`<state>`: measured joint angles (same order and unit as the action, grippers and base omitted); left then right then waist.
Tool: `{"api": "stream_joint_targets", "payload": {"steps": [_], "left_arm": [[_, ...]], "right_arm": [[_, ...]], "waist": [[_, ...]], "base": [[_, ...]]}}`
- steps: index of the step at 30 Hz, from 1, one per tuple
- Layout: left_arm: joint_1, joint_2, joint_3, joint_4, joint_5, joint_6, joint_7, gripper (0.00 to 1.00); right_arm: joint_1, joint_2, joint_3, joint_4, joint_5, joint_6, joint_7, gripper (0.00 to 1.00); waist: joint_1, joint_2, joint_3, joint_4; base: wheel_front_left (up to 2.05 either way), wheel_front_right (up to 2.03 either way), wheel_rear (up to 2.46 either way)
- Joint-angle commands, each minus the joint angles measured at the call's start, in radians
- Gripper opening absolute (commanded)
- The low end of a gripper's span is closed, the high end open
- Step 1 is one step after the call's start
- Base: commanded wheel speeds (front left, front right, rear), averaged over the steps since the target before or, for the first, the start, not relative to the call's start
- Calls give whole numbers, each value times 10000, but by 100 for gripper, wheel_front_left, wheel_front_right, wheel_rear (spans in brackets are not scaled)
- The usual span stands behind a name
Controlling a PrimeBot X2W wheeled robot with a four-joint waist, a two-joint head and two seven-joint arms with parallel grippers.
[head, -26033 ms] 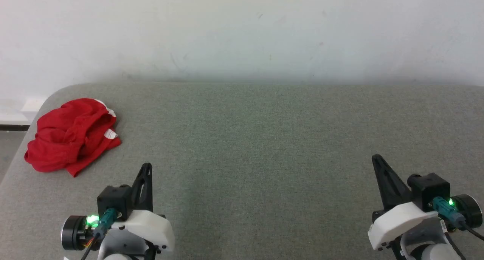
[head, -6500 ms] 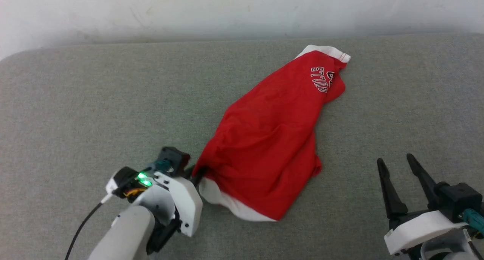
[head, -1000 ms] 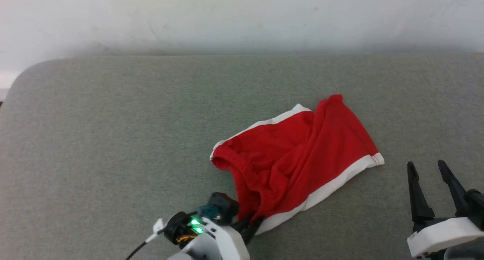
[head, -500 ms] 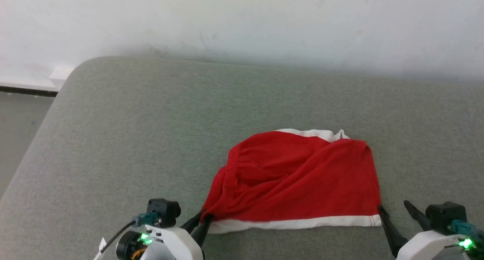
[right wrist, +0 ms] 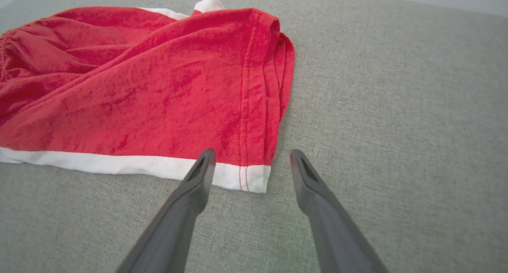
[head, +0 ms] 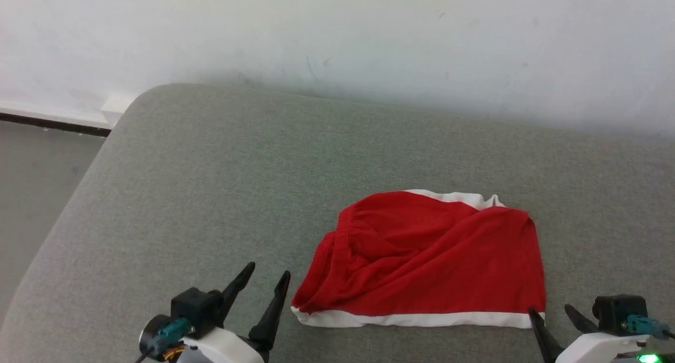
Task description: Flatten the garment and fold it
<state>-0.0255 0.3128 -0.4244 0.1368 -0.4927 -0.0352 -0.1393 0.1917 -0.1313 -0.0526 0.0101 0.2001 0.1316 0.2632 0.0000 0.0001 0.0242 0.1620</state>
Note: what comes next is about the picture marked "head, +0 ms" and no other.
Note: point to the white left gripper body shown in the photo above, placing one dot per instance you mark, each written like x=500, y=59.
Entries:
x=221, y=347

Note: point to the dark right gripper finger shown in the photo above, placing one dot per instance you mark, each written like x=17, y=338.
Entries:
x=543, y=336
x=580, y=318

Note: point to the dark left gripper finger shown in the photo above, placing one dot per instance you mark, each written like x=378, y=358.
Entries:
x=271, y=315
x=237, y=292

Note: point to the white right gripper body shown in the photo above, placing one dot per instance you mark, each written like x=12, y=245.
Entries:
x=596, y=350

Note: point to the red shorts with white trim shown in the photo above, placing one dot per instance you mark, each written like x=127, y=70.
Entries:
x=432, y=263

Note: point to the grey fabric sofa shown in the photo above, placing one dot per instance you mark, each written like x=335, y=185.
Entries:
x=211, y=194

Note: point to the black baseboard strip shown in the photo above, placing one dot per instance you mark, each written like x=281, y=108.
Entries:
x=52, y=124

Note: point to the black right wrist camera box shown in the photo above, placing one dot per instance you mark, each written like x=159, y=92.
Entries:
x=617, y=313

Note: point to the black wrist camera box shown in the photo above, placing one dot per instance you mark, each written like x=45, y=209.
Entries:
x=195, y=307
x=617, y=313

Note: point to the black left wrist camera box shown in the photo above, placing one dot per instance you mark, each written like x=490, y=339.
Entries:
x=195, y=307

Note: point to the white wall trunking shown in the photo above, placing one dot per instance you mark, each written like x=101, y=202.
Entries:
x=113, y=110

